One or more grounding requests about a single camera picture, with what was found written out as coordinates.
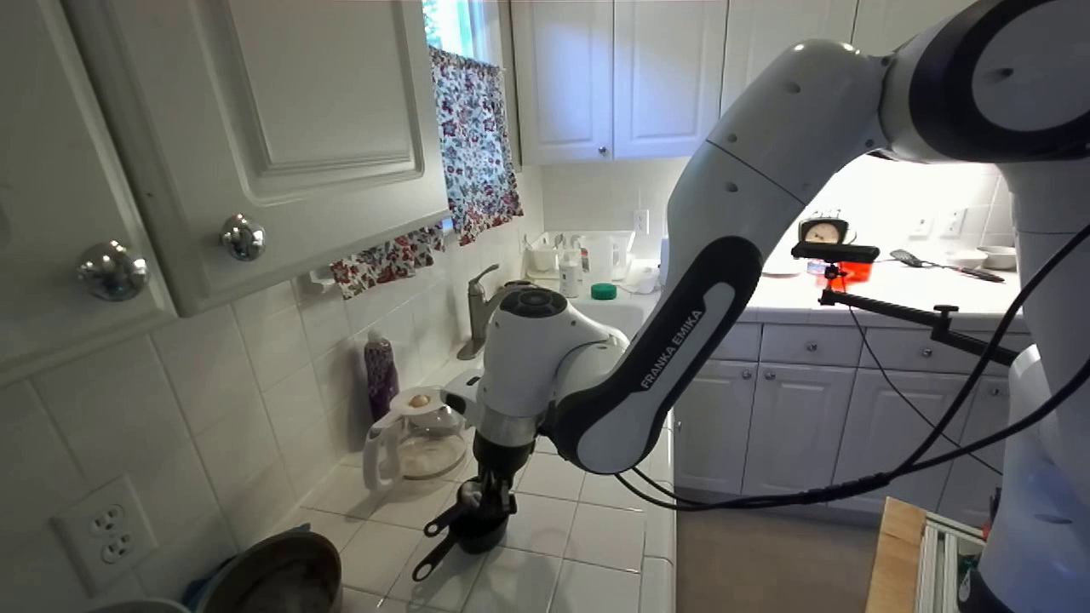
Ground window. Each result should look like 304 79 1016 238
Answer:
420 0 505 66

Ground small round desk clock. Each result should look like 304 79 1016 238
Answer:
796 214 850 248

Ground aluminium base frame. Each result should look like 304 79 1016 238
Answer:
915 509 988 613

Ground white double sink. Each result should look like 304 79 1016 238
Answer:
456 297 656 396

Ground white upper kitchen cabinets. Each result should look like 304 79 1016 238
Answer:
507 0 981 164

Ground white wall power outlet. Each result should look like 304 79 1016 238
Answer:
47 475 158 592

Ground wooden table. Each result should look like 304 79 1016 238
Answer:
865 493 933 613

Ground silver round cabinet knob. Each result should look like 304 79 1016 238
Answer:
218 214 269 267
76 238 153 307

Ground floral window curtain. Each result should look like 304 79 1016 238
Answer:
298 44 528 300

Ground white kitchen cabinets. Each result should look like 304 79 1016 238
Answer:
673 319 1025 529
507 0 981 164

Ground black camera with orange mount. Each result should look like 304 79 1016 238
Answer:
789 238 883 290

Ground metal kitchen faucet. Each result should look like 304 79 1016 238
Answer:
452 263 537 365

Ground glass coffee carafe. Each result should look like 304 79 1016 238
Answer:
362 385 472 499

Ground small black pan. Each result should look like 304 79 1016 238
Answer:
407 509 517 587

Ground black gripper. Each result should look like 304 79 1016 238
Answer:
456 430 533 533

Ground dark round pan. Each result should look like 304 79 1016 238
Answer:
198 526 346 613

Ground purple soap bottle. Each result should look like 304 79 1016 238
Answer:
359 332 401 427

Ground white soap bottle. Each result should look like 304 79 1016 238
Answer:
556 247 584 300

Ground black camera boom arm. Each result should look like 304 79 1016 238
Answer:
818 285 1025 372

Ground white lower kitchen cabinets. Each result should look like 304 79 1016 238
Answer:
673 319 1025 529

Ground white wall cabinet door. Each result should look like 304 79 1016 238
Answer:
0 0 180 378
55 0 452 319

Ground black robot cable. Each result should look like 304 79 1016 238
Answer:
608 220 1090 516

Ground white plastic jug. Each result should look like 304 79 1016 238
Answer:
525 233 560 277

